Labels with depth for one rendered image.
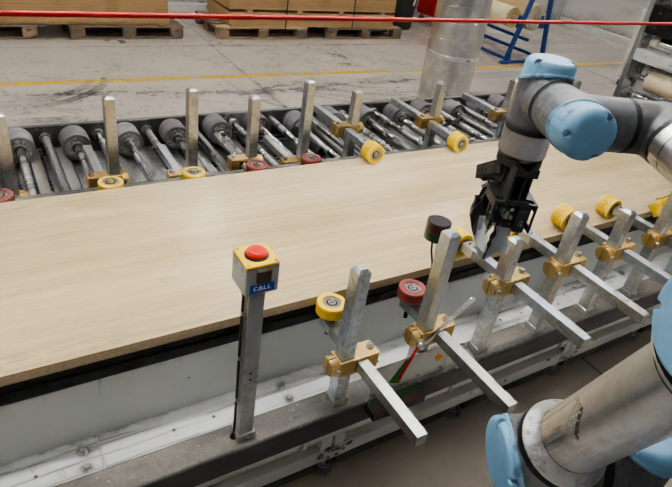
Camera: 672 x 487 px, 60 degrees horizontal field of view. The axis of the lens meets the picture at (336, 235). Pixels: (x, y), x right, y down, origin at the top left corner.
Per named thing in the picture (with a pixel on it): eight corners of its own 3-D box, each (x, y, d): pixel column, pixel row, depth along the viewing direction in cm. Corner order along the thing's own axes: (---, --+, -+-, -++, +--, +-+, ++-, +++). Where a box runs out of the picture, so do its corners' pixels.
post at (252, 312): (255, 437, 137) (269, 287, 114) (235, 444, 135) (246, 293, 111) (247, 423, 140) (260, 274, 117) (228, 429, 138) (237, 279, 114)
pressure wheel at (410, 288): (424, 322, 167) (433, 290, 161) (402, 329, 163) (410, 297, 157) (408, 305, 173) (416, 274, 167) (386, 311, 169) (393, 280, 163)
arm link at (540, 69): (541, 64, 79) (517, 47, 86) (517, 138, 85) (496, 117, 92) (592, 70, 81) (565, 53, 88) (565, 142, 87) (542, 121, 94)
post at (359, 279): (342, 415, 153) (372, 269, 128) (330, 420, 151) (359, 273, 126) (335, 406, 155) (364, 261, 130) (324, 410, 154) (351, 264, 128)
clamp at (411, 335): (451, 338, 159) (456, 324, 156) (413, 351, 153) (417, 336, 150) (438, 325, 163) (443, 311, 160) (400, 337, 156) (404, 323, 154)
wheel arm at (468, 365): (513, 413, 139) (519, 401, 136) (503, 418, 137) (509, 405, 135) (407, 304, 169) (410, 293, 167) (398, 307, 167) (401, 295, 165)
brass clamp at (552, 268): (583, 273, 178) (589, 259, 175) (554, 282, 171) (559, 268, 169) (567, 262, 182) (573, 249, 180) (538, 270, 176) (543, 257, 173)
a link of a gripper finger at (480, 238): (470, 271, 100) (485, 226, 95) (464, 252, 105) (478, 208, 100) (488, 273, 100) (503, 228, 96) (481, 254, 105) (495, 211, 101)
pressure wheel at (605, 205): (603, 215, 213) (611, 221, 218) (617, 197, 211) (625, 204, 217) (590, 207, 217) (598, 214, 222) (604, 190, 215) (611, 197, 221)
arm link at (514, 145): (499, 117, 93) (548, 123, 93) (491, 143, 95) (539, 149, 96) (511, 135, 86) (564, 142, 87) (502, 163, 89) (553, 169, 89)
